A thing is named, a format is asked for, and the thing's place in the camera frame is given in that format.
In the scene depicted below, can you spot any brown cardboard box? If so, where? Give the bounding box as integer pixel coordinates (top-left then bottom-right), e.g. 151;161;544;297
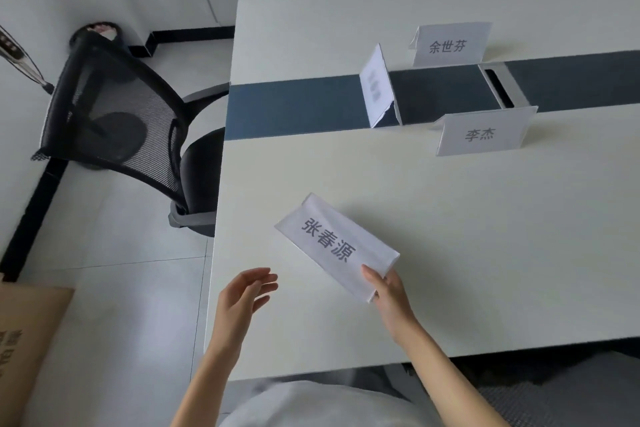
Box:
0;281;75;427

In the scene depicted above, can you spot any person's right forearm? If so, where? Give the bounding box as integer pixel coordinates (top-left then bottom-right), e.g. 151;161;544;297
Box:
394;317;512;427

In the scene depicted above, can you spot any person's left forearm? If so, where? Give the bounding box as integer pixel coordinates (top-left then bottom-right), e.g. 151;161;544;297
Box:
169;337;242;427

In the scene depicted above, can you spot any white paper tent name card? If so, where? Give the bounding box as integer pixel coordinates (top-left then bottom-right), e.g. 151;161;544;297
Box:
433;106;539;157
408;21;493;68
359;43;404;129

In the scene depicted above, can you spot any grey desk cable slot lid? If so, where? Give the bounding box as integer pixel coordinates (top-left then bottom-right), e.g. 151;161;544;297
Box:
477;62;531;110

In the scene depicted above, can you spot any black-bagged waste bin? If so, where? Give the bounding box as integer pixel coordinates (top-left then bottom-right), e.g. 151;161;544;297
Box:
68;21;124;59

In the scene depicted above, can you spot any person's right hand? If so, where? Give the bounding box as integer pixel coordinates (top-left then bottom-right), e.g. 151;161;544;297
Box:
360;264;420;344

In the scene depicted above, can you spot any dark grey fabric seat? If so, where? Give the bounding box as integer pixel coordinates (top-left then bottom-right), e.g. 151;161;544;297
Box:
400;351;640;427

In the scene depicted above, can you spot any black mesh office chair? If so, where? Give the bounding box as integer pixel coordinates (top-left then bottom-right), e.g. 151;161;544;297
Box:
31;33;231;238

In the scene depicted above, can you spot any person's left hand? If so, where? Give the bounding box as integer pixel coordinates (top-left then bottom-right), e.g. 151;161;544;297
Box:
214;268;279;345

